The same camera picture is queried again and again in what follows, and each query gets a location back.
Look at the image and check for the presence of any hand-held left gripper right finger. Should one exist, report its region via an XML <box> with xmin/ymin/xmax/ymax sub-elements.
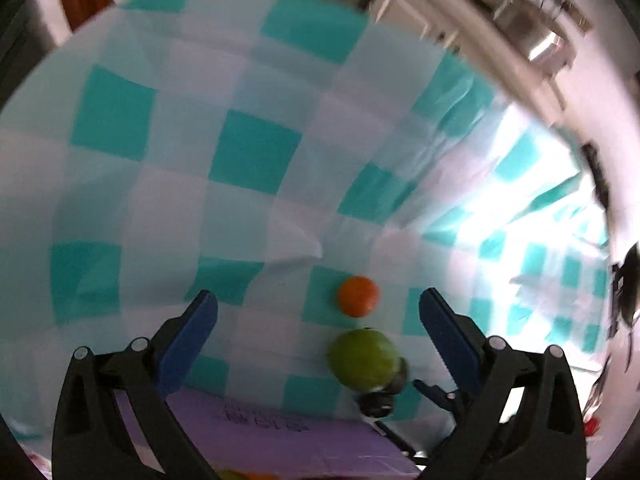
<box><xmin>419</xmin><ymin>287</ymin><xmax>586</xmax><ymax>480</ymax></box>

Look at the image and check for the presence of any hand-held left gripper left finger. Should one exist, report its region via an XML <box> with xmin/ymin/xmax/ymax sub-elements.
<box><xmin>52</xmin><ymin>289</ymin><xmax>220</xmax><ymax>480</ymax></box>

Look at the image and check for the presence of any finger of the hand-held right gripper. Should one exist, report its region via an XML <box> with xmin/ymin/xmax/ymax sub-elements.
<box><xmin>412</xmin><ymin>379</ymin><xmax>463</xmax><ymax>412</ymax></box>
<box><xmin>356</xmin><ymin>356</ymin><xmax>411</xmax><ymax>419</ymax></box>

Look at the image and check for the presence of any purple cardboard box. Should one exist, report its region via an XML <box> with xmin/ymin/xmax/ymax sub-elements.
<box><xmin>116</xmin><ymin>386</ymin><xmax>422</xmax><ymax>480</ymax></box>

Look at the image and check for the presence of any teal white checkered tablecloth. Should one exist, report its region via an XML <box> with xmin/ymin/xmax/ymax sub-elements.
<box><xmin>0</xmin><ymin>0</ymin><xmax>615</xmax><ymax>461</ymax></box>

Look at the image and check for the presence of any dark object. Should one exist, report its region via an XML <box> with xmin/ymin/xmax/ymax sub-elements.
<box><xmin>609</xmin><ymin>242</ymin><xmax>640</xmax><ymax>332</ymax></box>

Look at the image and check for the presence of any white cabinet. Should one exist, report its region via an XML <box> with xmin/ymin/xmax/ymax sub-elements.
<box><xmin>369</xmin><ymin>0</ymin><xmax>462</xmax><ymax>52</ymax></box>

